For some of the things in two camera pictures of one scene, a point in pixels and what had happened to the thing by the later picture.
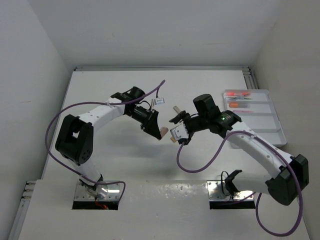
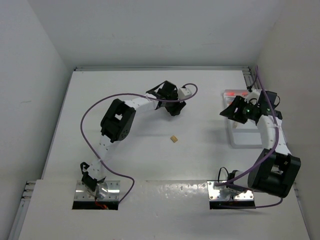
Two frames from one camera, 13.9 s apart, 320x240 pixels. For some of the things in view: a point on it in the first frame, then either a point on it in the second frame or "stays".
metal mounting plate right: x=216 y=193 stays
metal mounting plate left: x=110 y=191 stays
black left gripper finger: x=151 y=126 -> x=174 y=108
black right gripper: x=182 y=115 -> x=238 y=102
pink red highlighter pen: x=238 y=94 stays
